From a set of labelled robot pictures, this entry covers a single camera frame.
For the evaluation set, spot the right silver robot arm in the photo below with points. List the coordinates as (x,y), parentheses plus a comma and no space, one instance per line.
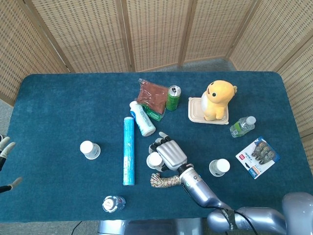
(203,191)

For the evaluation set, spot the white printed paper cup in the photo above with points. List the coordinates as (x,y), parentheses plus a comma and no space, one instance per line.
(88,149)
(154,159)
(220,167)

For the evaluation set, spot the beige lidded lunch box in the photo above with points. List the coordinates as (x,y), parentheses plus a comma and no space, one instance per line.
(195,110)

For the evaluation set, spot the blue table cloth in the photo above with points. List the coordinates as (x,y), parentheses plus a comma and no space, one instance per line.
(61,110)

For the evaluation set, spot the green drink can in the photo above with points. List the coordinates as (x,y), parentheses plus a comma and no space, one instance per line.
(173,99)

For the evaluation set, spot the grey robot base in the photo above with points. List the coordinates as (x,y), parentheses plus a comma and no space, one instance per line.
(146,227)

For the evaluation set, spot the green-label water bottle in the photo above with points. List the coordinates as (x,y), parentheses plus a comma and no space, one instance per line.
(240,127)

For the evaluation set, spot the carded binder clips pack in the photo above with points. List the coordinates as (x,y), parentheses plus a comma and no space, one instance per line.
(256,156)

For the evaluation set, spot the yellow plush toy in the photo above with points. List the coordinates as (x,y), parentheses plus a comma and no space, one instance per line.
(217,98)

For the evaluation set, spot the light blue wrap roll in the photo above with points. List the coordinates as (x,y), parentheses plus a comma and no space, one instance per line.
(128,151)

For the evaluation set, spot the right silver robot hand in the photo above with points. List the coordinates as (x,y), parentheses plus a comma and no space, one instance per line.
(172,154)

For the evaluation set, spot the green snack package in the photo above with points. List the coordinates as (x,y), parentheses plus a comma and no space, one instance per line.
(154,115)

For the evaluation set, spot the brown snack clear package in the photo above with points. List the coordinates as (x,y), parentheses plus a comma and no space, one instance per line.
(152,95)

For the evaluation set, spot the white blue-print plastic bottle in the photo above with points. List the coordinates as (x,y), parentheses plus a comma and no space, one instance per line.
(143,121)

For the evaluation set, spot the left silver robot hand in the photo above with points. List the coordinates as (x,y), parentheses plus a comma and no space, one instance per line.
(7,147)

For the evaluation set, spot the woven bamboo folding screen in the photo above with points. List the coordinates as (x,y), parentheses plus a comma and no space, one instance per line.
(85,36)

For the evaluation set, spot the clear white-cap water bottle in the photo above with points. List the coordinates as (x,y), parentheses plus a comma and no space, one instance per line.
(112,204)

